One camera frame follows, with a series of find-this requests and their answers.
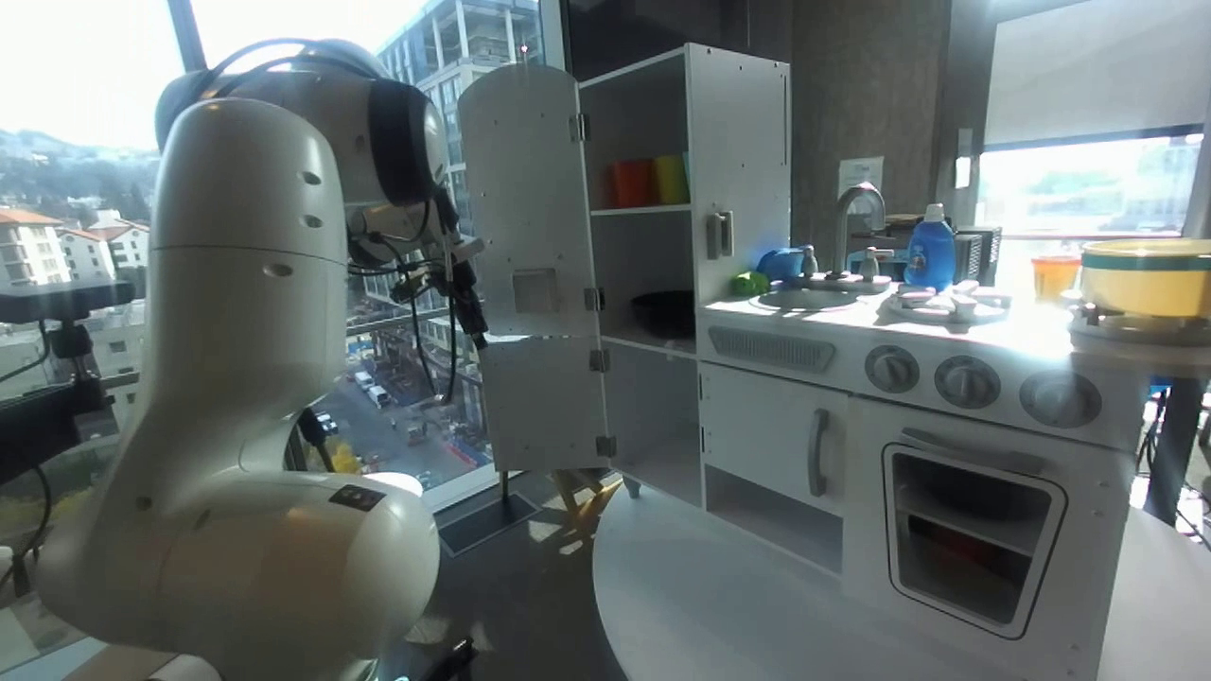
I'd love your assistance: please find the black bowl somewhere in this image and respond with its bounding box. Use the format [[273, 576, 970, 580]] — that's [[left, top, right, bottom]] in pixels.
[[631, 292, 697, 339]]

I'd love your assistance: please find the white cabinet door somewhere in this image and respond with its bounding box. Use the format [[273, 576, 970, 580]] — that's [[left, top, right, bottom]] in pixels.
[[459, 65, 590, 338], [480, 331, 606, 471]]

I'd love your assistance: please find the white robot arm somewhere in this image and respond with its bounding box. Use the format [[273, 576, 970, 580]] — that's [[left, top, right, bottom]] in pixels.
[[39, 37, 483, 681]]

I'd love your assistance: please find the green toy item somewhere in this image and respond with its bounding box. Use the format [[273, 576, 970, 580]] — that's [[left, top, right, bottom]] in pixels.
[[725, 267, 773, 298]]

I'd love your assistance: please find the red cup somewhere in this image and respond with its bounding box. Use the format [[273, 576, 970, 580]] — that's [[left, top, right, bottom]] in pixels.
[[606, 158, 654, 208]]

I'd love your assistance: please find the yellow cup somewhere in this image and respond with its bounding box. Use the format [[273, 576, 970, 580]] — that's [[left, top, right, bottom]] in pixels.
[[650, 156, 687, 203]]

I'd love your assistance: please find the blue toy kettle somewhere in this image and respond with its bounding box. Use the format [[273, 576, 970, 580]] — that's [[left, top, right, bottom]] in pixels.
[[755, 247, 816, 285]]

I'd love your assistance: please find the white round table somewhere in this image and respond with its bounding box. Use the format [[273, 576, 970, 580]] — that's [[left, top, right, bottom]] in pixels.
[[590, 490, 1211, 681]]

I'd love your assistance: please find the grey toy faucet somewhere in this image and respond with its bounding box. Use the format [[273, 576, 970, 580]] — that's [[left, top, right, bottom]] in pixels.
[[827, 181, 885, 288]]

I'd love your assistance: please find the blue soap bottle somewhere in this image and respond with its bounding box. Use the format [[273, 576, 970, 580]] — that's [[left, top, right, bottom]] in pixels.
[[904, 203, 957, 292]]

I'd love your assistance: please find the white toy kitchen set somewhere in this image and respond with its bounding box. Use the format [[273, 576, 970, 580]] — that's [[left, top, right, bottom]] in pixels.
[[459, 45, 1176, 681]]

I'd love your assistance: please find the yellow lidded container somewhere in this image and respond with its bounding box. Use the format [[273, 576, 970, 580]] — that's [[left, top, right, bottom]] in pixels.
[[1081, 237, 1211, 317]]

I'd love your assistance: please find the grey drawer handle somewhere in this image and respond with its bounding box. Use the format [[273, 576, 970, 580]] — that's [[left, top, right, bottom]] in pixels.
[[806, 409, 832, 496]]

